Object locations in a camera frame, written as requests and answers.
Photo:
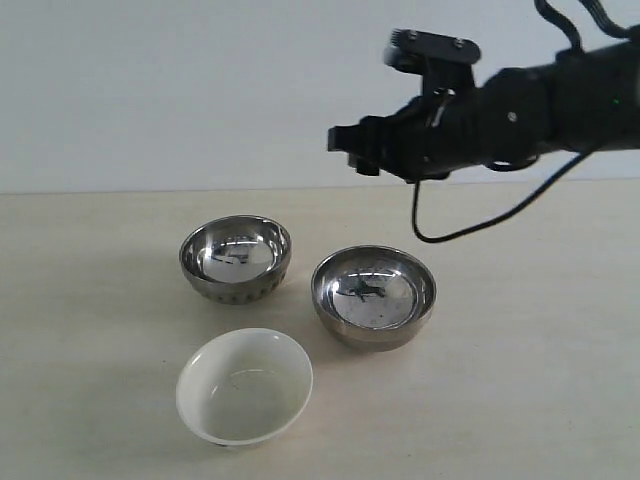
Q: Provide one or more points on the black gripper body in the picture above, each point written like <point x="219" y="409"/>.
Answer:
<point x="456" y="124"/>

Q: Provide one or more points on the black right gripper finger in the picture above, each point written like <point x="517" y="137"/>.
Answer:
<point x="374" y="164"/>

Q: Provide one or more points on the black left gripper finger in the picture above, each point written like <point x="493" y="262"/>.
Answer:
<point x="370" y="133"/>

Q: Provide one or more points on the ribbed stainless steel bowl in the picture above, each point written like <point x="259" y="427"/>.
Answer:
<point x="236" y="259"/>

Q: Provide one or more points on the white ceramic bowl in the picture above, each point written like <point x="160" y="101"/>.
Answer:
<point x="244" y="387"/>

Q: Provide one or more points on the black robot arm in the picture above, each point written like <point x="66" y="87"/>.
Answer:
<point x="580" y="101"/>

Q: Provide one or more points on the smooth stainless steel bowl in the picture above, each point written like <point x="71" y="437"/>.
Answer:
<point x="373" y="298"/>

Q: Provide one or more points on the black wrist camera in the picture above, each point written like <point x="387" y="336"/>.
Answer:
<point x="442" y="62"/>

